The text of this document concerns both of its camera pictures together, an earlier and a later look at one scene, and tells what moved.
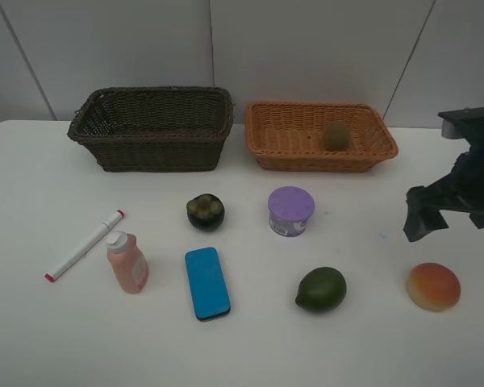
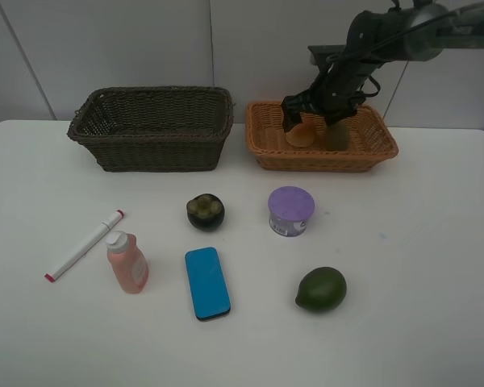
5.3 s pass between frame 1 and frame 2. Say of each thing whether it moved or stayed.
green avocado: stayed
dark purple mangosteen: stayed
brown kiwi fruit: stayed
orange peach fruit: moved
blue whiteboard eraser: stayed
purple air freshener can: stayed
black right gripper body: moved
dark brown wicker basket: stayed
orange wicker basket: stayed
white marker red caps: stayed
